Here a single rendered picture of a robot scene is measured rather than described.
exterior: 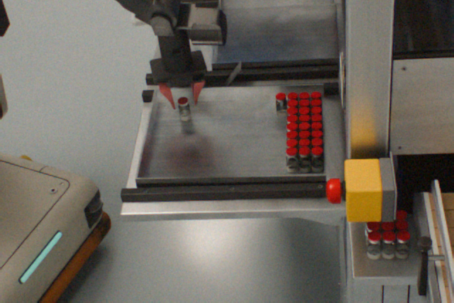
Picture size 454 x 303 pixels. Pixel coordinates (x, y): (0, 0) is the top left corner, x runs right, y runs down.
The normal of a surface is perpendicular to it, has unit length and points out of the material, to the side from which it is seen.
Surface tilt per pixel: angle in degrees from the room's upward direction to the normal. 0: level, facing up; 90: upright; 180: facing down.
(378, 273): 0
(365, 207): 90
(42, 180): 0
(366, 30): 90
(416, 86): 90
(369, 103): 90
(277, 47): 0
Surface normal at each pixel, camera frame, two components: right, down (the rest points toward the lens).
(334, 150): -0.10, -0.76
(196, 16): -0.07, -0.47
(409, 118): -0.06, 0.66
